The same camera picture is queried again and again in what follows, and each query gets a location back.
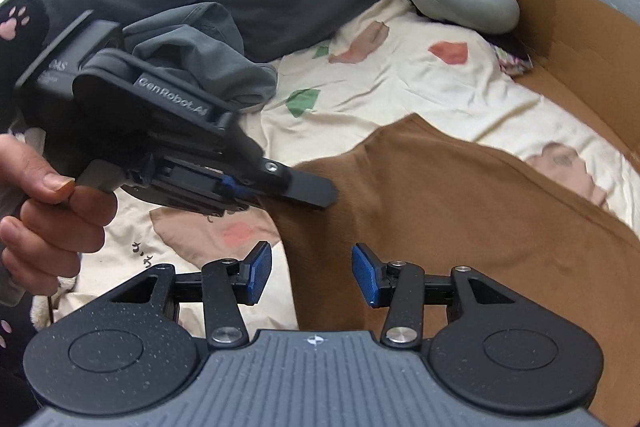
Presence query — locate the person's left hand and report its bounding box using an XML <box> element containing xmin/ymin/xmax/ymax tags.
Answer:
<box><xmin>1</xmin><ymin>134</ymin><xmax>117</xmax><ymax>296</ymax></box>

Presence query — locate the brown cardboard sheet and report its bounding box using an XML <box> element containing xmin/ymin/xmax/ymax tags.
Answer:
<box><xmin>516</xmin><ymin>0</ymin><xmax>639</xmax><ymax>167</ymax></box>

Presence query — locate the cream bear print bedsheet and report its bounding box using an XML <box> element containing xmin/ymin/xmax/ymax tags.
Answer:
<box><xmin>32</xmin><ymin>0</ymin><xmax>639</xmax><ymax>330</ymax></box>

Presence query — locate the brown printed t-shirt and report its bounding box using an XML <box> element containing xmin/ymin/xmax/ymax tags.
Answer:
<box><xmin>266</xmin><ymin>115</ymin><xmax>639</xmax><ymax>426</ymax></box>

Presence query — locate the black paw print sleeve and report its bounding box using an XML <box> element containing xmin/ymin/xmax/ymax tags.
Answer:
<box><xmin>0</xmin><ymin>0</ymin><xmax>49</xmax><ymax>132</ymax></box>

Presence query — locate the floral patterned folded cloth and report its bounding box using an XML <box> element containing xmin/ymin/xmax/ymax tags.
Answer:
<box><xmin>491</xmin><ymin>44</ymin><xmax>534</xmax><ymax>78</ymax></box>

